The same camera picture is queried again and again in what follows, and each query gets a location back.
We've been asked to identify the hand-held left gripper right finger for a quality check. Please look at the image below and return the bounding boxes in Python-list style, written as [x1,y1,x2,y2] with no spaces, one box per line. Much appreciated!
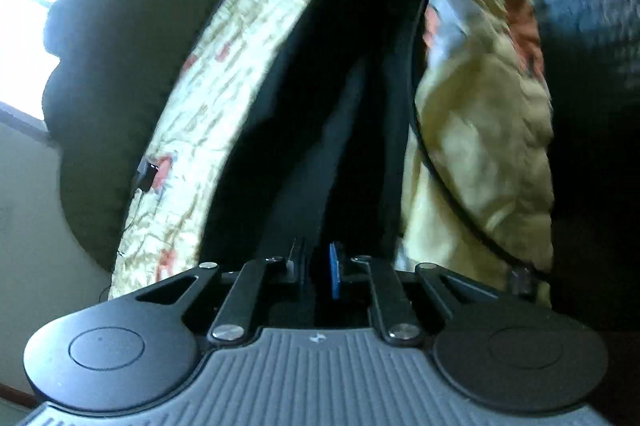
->
[327,242,501,346]

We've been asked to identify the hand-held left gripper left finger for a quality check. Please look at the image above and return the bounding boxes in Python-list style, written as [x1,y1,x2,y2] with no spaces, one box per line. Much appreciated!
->
[132,239,306,347]

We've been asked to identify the black pants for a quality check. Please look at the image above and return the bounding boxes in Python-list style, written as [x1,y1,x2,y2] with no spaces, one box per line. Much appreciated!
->
[200,0,426,327]

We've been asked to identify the yellow printed blanket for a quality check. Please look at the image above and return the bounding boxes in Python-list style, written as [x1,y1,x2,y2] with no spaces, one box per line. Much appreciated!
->
[107,0,556,307]

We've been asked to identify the dark padded headboard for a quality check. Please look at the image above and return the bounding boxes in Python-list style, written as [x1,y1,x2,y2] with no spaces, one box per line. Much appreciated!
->
[42,0,266,277]

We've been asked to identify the thick black cable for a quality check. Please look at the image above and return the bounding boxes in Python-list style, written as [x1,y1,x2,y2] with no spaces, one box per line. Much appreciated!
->
[407,0,536,294]

